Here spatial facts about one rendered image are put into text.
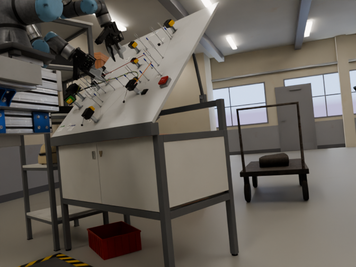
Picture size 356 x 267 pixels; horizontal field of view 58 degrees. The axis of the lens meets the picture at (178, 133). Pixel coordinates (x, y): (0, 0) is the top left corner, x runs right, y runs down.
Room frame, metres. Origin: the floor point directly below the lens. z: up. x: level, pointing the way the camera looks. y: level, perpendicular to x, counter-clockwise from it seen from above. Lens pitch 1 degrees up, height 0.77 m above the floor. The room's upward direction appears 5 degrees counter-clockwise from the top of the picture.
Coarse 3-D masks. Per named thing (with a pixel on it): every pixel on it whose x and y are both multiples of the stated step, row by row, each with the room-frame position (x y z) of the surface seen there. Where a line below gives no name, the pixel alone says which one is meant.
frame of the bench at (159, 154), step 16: (160, 144) 1.63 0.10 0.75; (160, 160) 1.63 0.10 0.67; (160, 176) 1.63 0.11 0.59; (160, 192) 1.64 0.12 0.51; (224, 192) 2.06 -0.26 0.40; (64, 208) 2.43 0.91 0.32; (96, 208) 2.08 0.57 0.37; (112, 208) 1.95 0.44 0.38; (128, 208) 1.84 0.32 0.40; (160, 208) 1.64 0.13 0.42; (176, 208) 1.72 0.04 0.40; (192, 208) 1.77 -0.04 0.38; (64, 224) 2.43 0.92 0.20; (64, 240) 2.45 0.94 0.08
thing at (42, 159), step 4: (44, 144) 2.68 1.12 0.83; (72, 144) 2.69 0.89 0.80; (44, 148) 2.64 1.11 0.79; (52, 148) 2.56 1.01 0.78; (40, 152) 2.67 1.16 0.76; (44, 152) 2.62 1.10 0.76; (52, 152) 2.56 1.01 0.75; (40, 156) 2.64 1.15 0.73; (44, 156) 2.59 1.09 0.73; (52, 156) 2.55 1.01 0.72; (56, 156) 2.57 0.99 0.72; (40, 160) 2.64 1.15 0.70; (44, 160) 2.59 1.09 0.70; (52, 160) 2.55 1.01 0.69; (56, 160) 2.57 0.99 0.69
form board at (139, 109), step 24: (192, 24) 2.10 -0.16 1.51; (144, 48) 2.41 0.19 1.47; (168, 48) 2.10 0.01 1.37; (192, 48) 1.86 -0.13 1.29; (120, 72) 2.40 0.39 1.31; (144, 72) 2.09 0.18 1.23; (168, 72) 1.85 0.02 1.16; (96, 96) 2.38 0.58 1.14; (120, 96) 2.08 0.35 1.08; (144, 96) 1.85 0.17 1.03; (168, 96) 1.70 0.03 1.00; (72, 120) 2.37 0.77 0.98; (120, 120) 1.84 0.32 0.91; (144, 120) 1.66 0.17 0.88
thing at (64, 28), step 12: (36, 24) 2.45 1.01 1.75; (48, 24) 2.69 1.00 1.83; (60, 24) 2.71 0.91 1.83; (72, 24) 2.67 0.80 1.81; (84, 24) 2.75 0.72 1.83; (60, 36) 2.99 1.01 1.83; (72, 36) 2.98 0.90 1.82; (72, 72) 2.82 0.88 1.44; (60, 120) 2.99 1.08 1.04; (48, 144) 2.46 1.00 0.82; (24, 156) 2.86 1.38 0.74; (48, 156) 2.46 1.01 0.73; (24, 168) 2.81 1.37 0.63; (36, 168) 2.63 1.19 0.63; (48, 168) 2.46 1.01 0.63; (24, 180) 2.85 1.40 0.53; (48, 180) 2.47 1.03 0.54; (24, 192) 2.84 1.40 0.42; (24, 204) 2.86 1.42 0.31; (36, 216) 2.69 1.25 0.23; (48, 216) 2.60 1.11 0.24; (60, 216) 2.56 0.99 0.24; (72, 216) 2.60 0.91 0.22; (84, 216) 2.64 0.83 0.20; (108, 216) 2.80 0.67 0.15
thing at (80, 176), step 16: (80, 144) 2.19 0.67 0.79; (96, 144) 2.04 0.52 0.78; (64, 160) 2.37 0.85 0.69; (80, 160) 2.20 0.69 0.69; (96, 160) 2.05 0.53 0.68; (64, 176) 2.38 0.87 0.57; (80, 176) 2.21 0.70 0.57; (96, 176) 2.06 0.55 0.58; (64, 192) 2.40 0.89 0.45; (80, 192) 2.23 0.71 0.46; (96, 192) 2.07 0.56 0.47
